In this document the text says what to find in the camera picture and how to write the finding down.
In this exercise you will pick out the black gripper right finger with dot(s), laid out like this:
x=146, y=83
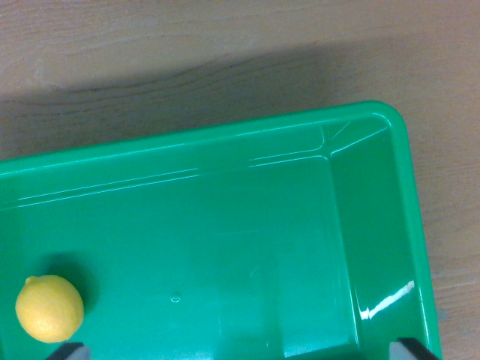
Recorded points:
x=408, y=350

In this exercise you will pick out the yellow lemon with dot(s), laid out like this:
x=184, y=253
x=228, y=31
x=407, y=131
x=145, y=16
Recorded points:
x=49, y=308

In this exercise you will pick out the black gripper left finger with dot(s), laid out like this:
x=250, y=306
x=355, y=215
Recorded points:
x=71, y=352

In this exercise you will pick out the green plastic bin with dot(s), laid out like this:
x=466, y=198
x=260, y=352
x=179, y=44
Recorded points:
x=225, y=243

